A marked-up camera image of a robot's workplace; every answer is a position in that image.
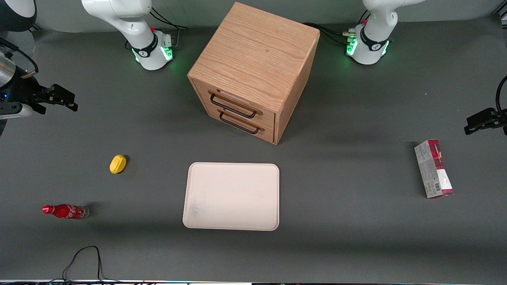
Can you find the wooden drawer front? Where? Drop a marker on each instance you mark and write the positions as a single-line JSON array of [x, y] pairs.
[[259, 132], [241, 101]]

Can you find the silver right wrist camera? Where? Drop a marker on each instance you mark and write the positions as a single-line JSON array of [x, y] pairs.
[[16, 111]]

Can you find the beige plastic tray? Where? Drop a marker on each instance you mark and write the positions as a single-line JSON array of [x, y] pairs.
[[231, 196]]

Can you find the red and grey carton box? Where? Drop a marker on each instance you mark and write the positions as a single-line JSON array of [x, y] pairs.
[[433, 168]]

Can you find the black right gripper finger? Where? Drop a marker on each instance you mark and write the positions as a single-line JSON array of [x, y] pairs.
[[65, 105], [63, 94]]

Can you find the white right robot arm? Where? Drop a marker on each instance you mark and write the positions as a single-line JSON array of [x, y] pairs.
[[130, 27]]

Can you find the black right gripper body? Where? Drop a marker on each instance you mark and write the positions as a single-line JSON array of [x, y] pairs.
[[23, 92]]

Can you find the yellow lemon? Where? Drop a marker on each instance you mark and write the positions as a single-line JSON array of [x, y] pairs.
[[117, 164]]

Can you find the wooden drawer cabinet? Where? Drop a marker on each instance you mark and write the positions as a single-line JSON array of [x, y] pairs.
[[257, 51]]

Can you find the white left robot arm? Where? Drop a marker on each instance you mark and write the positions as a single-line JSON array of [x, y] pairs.
[[370, 43]]

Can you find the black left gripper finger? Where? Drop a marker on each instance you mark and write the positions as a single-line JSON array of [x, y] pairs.
[[475, 128], [481, 116]]

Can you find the red coke bottle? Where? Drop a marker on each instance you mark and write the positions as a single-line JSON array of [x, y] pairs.
[[65, 211]]

